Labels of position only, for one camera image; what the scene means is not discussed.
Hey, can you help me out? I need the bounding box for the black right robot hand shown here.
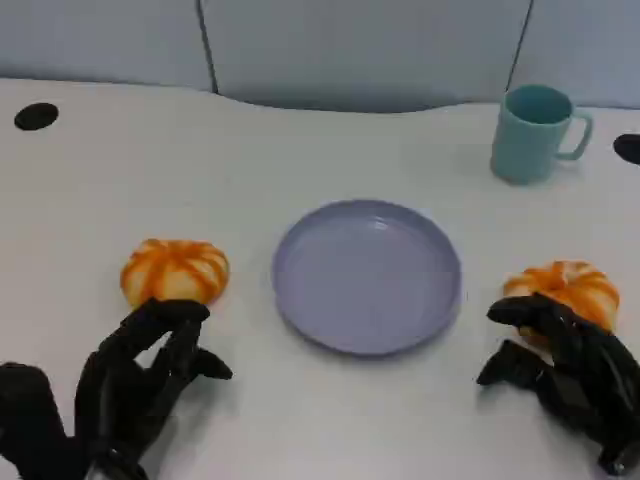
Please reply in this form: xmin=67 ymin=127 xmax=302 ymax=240
xmin=477 ymin=294 xmax=640 ymax=475

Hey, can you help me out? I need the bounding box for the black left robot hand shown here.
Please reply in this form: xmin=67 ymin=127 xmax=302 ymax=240
xmin=74 ymin=298 xmax=234 ymax=480

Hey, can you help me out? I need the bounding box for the orange and white toy bread roll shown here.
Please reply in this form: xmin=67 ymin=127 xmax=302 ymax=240
xmin=502 ymin=258 xmax=621 ymax=347
xmin=119 ymin=238 xmax=231 ymax=310

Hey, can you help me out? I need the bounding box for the pale green mug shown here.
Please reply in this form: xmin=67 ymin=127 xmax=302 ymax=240
xmin=489 ymin=83 xmax=595 ymax=186

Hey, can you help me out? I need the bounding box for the lilac plate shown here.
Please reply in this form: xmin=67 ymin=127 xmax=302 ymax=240
xmin=271 ymin=198 xmax=464 ymax=357

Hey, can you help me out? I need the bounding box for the blue-grey partition panel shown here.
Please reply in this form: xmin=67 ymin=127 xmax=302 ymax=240
xmin=198 ymin=0 xmax=532 ymax=114
xmin=509 ymin=0 xmax=640 ymax=110
xmin=0 ymin=0 xmax=217 ymax=94

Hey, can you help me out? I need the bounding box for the black table cable hole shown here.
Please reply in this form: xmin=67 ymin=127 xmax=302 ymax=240
xmin=613 ymin=133 xmax=640 ymax=165
xmin=13 ymin=102 xmax=60 ymax=133

